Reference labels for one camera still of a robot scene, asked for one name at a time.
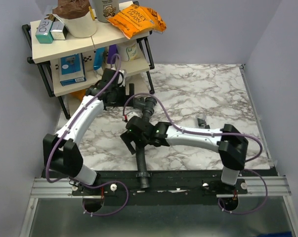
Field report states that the grey tee pipe fitting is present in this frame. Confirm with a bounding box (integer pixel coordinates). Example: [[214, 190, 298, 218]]
[[132, 97, 146, 110]]

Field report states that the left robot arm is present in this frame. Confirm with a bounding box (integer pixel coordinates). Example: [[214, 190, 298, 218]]
[[43, 68, 129, 195]]

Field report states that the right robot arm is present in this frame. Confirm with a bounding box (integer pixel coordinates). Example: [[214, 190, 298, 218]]
[[121, 116, 249, 194]]

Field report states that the white yellow cup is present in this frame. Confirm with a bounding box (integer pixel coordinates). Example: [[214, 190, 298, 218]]
[[117, 40, 138, 62]]

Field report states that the orange snack bag lower shelf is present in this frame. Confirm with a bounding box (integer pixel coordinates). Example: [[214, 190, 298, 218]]
[[71, 89, 86, 101]]

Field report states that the purple white tube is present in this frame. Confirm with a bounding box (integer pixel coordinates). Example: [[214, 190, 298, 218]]
[[107, 44, 118, 65]]

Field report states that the blue white tube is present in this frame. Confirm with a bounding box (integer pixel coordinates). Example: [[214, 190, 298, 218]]
[[93, 47, 105, 76]]

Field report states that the blue razor box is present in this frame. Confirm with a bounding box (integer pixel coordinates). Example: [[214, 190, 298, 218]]
[[59, 53, 86, 86]]

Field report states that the beige black shelf rack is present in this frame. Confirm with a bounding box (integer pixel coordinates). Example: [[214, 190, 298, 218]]
[[22, 20, 155, 119]]

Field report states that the orange honey dijon chip bag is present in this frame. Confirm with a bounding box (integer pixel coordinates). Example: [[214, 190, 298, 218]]
[[108, 4, 167, 39]]

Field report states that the white skull cup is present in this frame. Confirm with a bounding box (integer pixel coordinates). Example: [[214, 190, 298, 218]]
[[92, 0, 120, 23]]

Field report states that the silver white box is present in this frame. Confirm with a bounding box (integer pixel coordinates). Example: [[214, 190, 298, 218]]
[[50, 21, 68, 40]]

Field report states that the teal white box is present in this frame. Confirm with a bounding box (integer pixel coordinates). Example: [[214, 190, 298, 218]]
[[35, 19, 53, 44]]

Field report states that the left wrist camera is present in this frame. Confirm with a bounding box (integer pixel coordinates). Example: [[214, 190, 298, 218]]
[[117, 70, 127, 87]]

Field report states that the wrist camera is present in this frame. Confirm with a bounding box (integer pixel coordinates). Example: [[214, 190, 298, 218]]
[[124, 111, 139, 122], [117, 70, 127, 87]]

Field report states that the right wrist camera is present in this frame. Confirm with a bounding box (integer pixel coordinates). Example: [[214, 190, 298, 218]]
[[124, 111, 139, 122]]

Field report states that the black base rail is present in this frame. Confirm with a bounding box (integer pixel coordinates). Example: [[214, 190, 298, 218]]
[[69, 170, 247, 207]]

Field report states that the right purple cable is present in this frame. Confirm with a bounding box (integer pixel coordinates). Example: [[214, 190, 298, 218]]
[[123, 93, 269, 215]]

